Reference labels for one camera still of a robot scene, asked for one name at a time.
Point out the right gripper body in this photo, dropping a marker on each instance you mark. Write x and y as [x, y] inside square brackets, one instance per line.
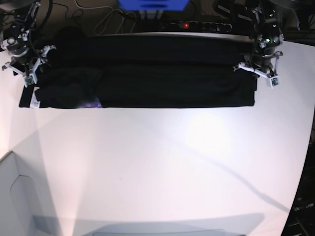
[27, 62]

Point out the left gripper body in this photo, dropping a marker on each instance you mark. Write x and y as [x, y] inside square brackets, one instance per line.
[265, 66]

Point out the black T-shirt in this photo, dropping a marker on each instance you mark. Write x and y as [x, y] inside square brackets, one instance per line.
[142, 71]

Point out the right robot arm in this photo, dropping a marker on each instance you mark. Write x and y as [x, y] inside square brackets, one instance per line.
[16, 39]

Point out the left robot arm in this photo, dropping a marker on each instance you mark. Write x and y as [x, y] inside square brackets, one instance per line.
[266, 35]

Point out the black power strip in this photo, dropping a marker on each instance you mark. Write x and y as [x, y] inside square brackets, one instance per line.
[201, 26]

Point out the blue box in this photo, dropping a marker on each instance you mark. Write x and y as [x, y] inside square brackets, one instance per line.
[136, 5]

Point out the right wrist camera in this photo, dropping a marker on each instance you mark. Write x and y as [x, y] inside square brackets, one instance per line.
[30, 80]

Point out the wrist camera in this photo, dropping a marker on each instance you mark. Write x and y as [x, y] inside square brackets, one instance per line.
[30, 80]
[273, 81]

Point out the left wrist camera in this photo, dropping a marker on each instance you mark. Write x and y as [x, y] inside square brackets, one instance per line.
[273, 81]

